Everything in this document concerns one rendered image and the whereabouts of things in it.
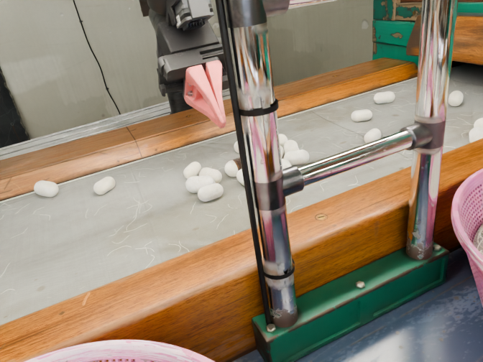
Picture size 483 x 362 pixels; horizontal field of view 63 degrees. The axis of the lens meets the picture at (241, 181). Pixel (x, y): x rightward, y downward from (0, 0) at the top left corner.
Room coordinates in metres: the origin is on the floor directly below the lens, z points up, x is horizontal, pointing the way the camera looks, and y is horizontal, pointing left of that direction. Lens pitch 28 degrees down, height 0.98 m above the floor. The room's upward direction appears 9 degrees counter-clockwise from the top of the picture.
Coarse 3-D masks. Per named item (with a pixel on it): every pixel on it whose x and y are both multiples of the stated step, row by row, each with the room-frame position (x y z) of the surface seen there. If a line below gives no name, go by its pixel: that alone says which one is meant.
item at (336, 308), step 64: (256, 0) 0.23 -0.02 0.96; (320, 0) 0.25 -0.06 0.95; (448, 0) 0.28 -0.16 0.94; (256, 64) 0.23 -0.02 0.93; (448, 64) 0.28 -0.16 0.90; (256, 128) 0.23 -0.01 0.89; (256, 192) 0.23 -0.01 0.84; (256, 256) 0.24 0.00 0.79; (384, 256) 0.30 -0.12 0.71; (448, 256) 0.29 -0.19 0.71; (256, 320) 0.24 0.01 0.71; (320, 320) 0.24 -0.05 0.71
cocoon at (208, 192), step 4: (212, 184) 0.42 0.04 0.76; (216, 184) 0.42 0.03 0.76; (200, 188) 0.42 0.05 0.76; (204, 188) 0.41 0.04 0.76; (208, 188) 0.41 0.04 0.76; (212, 188) 0.41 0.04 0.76; (216, 188) 0.41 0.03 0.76; (220, 188) 0.42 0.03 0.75; (200, 192) 0.41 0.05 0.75; (204, 192) 0.41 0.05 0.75; (208, 192) 0.41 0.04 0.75; (212, 192) 0.41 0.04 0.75; (216, 192) 0.41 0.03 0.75; (220, 192) 0.41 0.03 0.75; (200, 196) 0.41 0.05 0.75; (204, 196) 0.41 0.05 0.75; (208, 196) 0.41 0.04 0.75; (212, 196) 0.41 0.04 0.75; (216, 196) 0.41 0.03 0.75; (220, 196) 0.42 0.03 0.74; (204, 200) 0.41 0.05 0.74; (208, 200) 0.41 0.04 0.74
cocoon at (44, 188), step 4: (44, 180) 0.51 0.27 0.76; (36, 184) 0.50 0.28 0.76; (40, 184) 0.50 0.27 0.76; (44, 184) 0.49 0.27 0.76; (48, 184) 0.49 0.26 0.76; (52, 184) 0.49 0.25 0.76; (36, 188) 0.50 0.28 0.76; (40, 188) 0.49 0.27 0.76; (44, 188) 0.49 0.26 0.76; (48, 188) 0.49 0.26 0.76; (52, 188) 0.49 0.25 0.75; (56, 188) 0.49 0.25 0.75; (36, 192) 0.50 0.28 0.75; (40, 192) 0.49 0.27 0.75; (44, 192) 0.49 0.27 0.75; (48, 192) 0.49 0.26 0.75; (52, 192) 0.49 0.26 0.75; (56, 192) 0.49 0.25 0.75; (48, 196) 0.49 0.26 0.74; (52, 196) 0.49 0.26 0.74
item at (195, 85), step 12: (192, 72) 0.50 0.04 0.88; (204, 72) 0.50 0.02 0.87; (192, 84) 0.50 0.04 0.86; (204, 84) 0.49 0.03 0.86; (228, 84) 0.56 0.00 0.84; (192, 96) 0.53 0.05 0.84; (204, 96) 0.49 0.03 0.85; (204, 108) 0.51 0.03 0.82; (216, 108) 0.48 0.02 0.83; (216, 120) 0.48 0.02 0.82
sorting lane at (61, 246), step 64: (320, 128) 0.59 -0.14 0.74; (384, 128) 0.55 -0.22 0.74; (448, 128) 0.51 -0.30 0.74; (64, 192) 0.50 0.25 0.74; (128, 192) 0.47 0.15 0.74; (320, 192) 0.39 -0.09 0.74; (0, 256) 0.36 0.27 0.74; (64, 256) 0.35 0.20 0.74; (128, 256) 0.33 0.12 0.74; (0, 320) 0.26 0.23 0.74
